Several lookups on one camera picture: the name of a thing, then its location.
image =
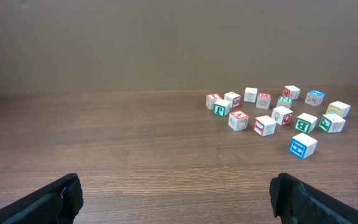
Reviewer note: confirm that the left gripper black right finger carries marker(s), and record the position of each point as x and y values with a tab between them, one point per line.
294	201

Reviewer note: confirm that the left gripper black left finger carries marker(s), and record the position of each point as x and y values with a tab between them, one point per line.
57	202

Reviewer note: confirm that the blue E letter block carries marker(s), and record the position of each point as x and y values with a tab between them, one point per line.
302	145

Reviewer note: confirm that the green B letter block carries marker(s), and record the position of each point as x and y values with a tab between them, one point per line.
305	123

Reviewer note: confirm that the red-sided Z block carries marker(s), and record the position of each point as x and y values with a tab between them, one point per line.
264	125

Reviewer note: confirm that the green E W block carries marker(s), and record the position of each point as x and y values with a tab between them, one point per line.
331	123

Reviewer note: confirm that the red Q picture block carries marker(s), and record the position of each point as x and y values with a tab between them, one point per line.
282	115

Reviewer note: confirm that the red A letter block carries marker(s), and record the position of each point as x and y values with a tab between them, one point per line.
238	120

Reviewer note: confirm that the green N letter block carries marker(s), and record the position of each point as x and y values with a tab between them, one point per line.
284	101

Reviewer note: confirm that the red M letter block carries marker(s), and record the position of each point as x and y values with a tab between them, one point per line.
263	100

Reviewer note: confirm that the yellow-sided picture block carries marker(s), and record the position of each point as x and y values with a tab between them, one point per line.
339	108

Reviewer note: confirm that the blue X letter block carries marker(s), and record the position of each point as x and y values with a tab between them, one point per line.
314	97

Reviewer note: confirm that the red-sided plain top block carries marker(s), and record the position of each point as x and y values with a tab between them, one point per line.
291	91

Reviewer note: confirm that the plain blue-sided block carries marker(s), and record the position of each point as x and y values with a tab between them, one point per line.
250	94

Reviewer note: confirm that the red 6 number block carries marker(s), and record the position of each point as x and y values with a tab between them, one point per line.
233	98

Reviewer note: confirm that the green J letter block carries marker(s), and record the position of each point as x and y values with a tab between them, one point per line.
221	107

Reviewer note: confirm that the red I letter block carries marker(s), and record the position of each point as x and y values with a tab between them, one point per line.
211	99

